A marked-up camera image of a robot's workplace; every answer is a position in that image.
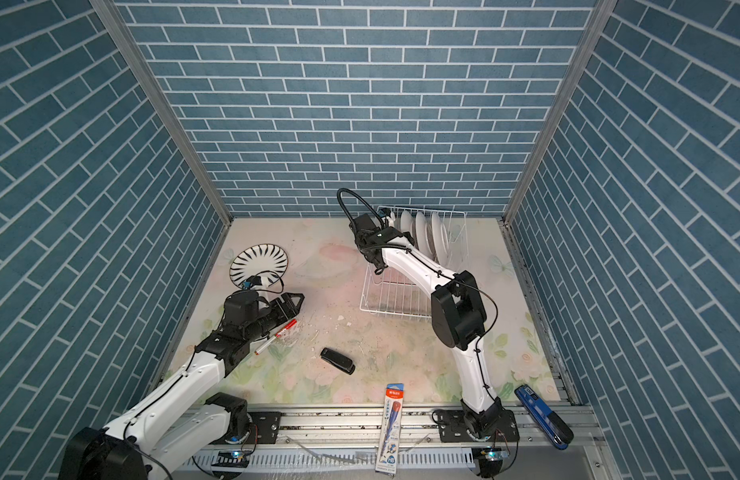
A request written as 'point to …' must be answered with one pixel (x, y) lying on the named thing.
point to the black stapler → (340, 361)
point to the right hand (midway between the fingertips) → (399, 241)
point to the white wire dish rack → (393, 291)
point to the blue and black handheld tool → (551, 424)
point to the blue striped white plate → (264, 260)
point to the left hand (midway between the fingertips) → (299, 300)
